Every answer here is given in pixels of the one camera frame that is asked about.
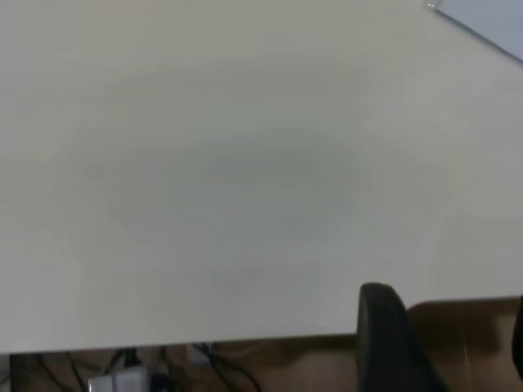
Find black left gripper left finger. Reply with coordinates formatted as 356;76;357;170
355;282;450;392

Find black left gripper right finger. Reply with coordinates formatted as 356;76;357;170
512;296;523;368

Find clear zip bag green seal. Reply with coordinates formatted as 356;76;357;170
426;0;523;65

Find white paper sheets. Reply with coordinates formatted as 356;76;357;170
439;0;523;58

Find black cable under table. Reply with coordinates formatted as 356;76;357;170
36;351;91;392
208;345;262;392

